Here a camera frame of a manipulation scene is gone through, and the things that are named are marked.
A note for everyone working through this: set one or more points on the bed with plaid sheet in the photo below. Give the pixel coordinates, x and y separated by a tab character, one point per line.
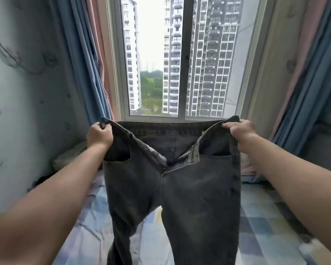
265	229

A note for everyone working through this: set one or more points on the person's right hand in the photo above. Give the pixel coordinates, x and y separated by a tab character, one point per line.
241	132

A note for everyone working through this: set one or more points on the person's left hand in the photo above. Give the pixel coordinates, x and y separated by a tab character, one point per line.
101	138

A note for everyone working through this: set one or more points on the white framed window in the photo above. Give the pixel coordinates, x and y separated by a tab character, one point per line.
186	52

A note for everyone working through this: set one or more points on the person's left forearm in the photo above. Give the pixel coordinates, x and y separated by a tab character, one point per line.
44	212

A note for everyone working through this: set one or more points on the grey denim jeans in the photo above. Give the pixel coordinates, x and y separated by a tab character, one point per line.
198	201

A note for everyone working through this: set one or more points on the high-rise buildings outside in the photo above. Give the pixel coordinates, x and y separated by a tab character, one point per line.
215	52

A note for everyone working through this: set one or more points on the person's right forearm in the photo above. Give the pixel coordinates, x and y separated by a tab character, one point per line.
298	179

